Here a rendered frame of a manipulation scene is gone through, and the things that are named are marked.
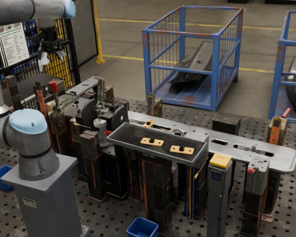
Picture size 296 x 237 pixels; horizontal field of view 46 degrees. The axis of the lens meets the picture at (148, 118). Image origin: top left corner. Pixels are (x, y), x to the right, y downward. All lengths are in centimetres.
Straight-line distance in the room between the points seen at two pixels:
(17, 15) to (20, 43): 119
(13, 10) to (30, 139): 42
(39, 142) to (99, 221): 58
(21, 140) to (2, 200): 73
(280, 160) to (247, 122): 88
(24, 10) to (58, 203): 70
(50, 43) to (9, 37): 67
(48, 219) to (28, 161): 24
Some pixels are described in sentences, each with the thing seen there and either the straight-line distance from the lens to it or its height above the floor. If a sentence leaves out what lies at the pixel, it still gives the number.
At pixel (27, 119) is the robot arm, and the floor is 133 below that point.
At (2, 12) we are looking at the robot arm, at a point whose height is 168.
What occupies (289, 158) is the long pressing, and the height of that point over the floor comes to 100.
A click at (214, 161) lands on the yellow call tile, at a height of 116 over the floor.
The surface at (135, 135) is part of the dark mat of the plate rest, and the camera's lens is 139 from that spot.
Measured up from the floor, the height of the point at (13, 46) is 126.
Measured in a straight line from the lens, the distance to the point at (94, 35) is 543.
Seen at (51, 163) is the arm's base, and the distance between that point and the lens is 134.
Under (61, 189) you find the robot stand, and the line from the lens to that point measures 139.
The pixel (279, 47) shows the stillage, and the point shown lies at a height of 89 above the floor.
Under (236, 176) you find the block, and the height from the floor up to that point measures 70.
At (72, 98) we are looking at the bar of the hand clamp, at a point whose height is 107.
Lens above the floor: 189
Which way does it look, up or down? 29 degrees down
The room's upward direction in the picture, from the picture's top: 3 degrees counter-clockwise
